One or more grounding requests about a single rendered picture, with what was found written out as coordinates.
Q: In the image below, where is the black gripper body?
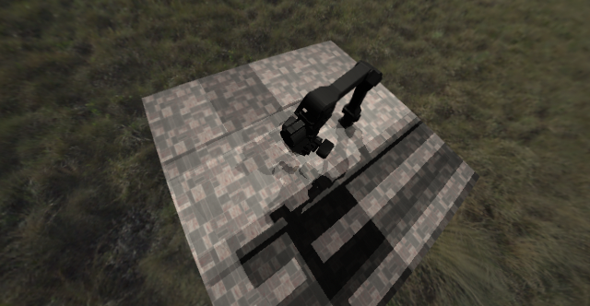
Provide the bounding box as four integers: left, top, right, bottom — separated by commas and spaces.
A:
282, 116, 335, 159

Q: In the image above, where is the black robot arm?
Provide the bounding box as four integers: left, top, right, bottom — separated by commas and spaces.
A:
280, 60, 383, 157

